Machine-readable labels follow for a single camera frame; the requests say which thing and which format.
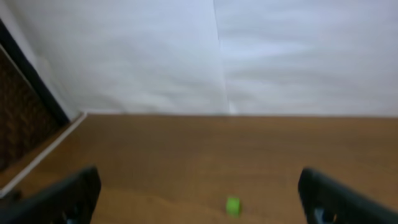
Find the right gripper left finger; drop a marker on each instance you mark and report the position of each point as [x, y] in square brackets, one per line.
[56, 202]

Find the green cube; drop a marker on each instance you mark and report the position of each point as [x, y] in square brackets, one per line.
[233, 206]

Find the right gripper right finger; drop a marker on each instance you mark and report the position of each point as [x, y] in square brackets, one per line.
[342, 203]

